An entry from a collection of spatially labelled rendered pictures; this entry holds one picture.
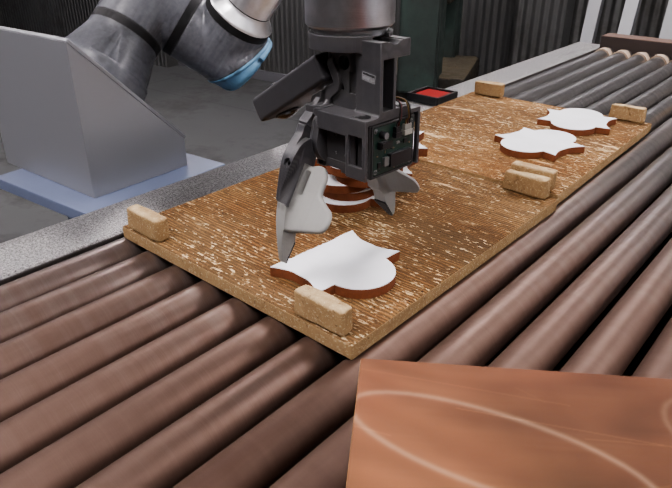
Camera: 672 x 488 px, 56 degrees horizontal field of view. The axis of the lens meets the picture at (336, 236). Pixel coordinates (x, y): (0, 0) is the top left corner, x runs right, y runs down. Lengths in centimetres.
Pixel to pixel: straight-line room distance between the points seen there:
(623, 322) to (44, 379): 52
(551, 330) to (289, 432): 26
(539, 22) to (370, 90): 365
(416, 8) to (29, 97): 267
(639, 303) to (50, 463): 54
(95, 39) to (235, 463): 75
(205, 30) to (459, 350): 71
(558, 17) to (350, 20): 362
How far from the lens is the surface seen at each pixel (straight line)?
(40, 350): 63
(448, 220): 76
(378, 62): 52
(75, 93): 99
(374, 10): 52
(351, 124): 52
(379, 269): 63
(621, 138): 113
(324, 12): 52
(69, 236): 82
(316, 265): 63
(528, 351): 59
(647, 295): 71
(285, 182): 56
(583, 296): 68
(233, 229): 74
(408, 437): 31
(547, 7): 413
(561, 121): 115
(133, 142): 106
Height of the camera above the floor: 126
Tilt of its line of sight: 27 degrees down
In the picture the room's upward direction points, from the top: straight up
